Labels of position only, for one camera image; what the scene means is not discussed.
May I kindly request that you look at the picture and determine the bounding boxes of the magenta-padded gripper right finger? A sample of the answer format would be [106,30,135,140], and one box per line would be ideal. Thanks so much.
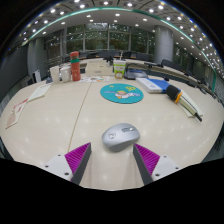
[132,143,183,186]

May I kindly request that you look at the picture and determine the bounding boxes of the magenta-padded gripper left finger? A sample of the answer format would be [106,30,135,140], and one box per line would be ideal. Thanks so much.
[43,142,92,185]

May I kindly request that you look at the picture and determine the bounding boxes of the silver computer mouse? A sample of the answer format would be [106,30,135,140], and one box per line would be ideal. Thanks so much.
[101,122,141,153]

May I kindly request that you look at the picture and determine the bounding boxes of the round teal mouse pad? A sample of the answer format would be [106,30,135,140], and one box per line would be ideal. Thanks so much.
[99,82,145,105]

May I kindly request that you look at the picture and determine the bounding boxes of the black handheld microphone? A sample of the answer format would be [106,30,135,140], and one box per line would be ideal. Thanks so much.
[165,84,204,123]

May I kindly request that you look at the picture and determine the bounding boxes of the blue and white book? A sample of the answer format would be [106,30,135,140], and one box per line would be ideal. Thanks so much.
[135,77,174,94]

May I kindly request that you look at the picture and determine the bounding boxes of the white paper sheet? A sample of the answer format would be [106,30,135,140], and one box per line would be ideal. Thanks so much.
[179,89,204,118]

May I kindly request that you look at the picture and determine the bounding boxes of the red and white leaflet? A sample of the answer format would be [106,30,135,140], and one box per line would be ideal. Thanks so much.
[4,97,29,130]

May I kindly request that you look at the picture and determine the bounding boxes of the white booklet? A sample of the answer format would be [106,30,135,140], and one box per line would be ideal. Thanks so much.
[26,83,53,103]

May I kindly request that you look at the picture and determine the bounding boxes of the colourful sticker sheet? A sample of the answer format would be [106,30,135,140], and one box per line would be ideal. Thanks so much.
[79,75,111,83]

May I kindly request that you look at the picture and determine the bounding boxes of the grey desktop conference unit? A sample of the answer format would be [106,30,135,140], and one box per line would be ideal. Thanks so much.
[124,68,149,80]

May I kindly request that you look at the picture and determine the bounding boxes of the long curved wooden desk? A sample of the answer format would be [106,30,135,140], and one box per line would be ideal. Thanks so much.
[79,56,221,101]

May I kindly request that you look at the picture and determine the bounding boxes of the red bottle with green band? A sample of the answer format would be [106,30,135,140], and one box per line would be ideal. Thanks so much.
[69,50,82,82]

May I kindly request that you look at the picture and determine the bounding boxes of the beige cardboard box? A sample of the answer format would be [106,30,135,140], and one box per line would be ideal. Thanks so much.
[84,60,115,78]

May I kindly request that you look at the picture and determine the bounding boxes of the white paper cup with straw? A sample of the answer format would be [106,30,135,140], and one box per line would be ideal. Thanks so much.
[113,51,128,80]

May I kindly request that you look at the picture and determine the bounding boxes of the dark office chairs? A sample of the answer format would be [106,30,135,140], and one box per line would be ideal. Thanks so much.
[79,49,208,88]

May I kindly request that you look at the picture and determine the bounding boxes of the ceiling lights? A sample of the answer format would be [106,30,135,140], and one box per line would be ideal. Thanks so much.
[19,0,224,73]

